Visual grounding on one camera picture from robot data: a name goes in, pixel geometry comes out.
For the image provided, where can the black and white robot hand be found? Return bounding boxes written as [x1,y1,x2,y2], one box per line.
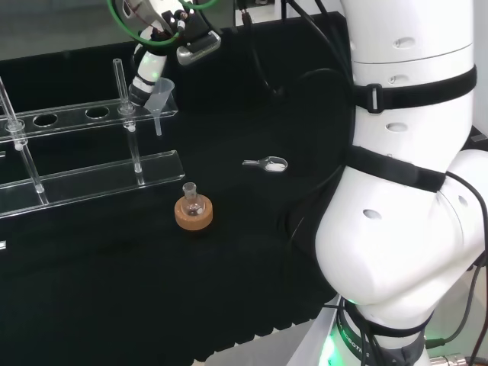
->
[116,0,178,109]

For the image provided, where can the clear plastic funnel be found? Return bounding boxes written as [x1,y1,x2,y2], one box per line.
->
[143,78,175,137]

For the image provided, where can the clear acrylic funnel stand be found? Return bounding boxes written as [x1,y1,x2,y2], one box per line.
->
[0,58,187,220]

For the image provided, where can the small glass weighing funnel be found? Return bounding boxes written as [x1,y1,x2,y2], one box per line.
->
[242,155,287,173]

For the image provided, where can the small round-bottom glass flask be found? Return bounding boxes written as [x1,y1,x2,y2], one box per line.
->
[181,181,207,218]

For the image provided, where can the black bench cloth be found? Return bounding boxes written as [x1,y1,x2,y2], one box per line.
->
[0,11,358,363]

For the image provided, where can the green cable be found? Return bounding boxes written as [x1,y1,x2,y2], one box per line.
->
[105,0,215,48]

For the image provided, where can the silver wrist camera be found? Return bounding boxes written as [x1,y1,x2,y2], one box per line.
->
[175,30,223,67]

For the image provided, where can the black cable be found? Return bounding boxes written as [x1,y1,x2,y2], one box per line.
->
[236,0,287,98]
[444,170,488,366]

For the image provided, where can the cork ring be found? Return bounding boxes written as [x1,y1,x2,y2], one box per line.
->
[174,196,214,232]

